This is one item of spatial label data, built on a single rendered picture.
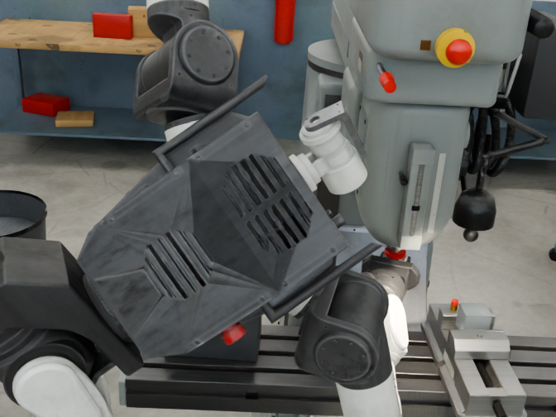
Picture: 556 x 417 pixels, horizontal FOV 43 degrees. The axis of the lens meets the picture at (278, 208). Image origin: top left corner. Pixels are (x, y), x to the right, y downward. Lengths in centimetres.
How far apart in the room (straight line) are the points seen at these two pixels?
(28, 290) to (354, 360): 44
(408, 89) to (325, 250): 51
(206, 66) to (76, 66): 499
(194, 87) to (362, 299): 38
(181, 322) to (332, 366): 23
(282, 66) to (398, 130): 439
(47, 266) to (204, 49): 36
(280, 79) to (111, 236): 490
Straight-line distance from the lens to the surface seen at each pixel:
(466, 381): 159
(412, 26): 118
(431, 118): 137
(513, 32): 123
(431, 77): 131
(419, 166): 135
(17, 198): 344
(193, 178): 85
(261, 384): 161
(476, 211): 126
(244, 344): 164
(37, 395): 102
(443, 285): 401
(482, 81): 133
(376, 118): 137
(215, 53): 98
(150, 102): 101
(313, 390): 162
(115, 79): 589
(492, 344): 166
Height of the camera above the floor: 200
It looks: 25 degrees down
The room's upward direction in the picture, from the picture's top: 3 degrees clockwise
